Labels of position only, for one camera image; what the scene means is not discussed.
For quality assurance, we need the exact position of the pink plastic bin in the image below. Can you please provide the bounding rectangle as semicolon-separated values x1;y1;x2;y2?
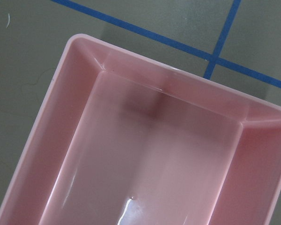
0;34;281;225

